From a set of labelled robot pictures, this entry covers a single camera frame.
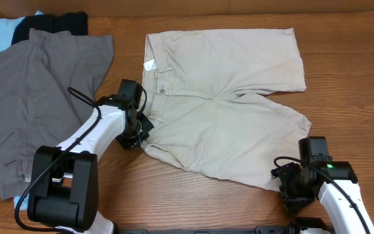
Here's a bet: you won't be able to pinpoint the beige cotton shorts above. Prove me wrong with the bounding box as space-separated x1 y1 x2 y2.
142 29 311 191

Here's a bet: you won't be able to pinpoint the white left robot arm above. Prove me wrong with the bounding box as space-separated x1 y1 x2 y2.
25 79 154 233

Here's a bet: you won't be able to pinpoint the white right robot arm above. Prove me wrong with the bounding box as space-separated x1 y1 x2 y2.
271 136 374 234

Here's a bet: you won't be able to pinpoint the grey folded shorts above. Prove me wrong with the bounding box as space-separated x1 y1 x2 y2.
0 29 114 200

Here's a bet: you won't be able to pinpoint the black folded garment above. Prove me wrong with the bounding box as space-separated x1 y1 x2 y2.
0 11 88 52

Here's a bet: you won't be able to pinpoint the light blue garment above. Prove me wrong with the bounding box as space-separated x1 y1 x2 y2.
0 19 50 200

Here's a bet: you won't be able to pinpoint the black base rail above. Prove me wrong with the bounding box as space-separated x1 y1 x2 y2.
118 226 334 234

